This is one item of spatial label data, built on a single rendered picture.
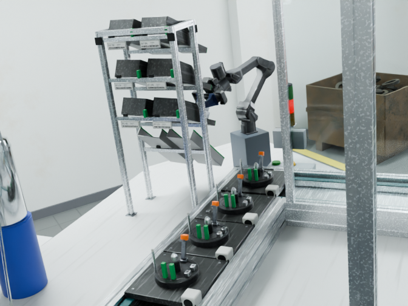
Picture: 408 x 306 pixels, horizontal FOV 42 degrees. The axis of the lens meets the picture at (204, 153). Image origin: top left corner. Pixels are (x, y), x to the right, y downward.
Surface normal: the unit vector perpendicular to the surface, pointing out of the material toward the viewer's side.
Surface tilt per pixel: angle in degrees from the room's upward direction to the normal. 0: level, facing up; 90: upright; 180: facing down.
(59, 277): 0
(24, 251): 90
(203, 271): 0
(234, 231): 0
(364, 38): 90
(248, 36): 90
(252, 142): 90
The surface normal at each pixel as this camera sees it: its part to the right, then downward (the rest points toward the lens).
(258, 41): 0.48, 0.25
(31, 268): 0.72, 0.15
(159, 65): -0.56, -0.09
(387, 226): -0.42, 0.35
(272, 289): -0.11, -0.94
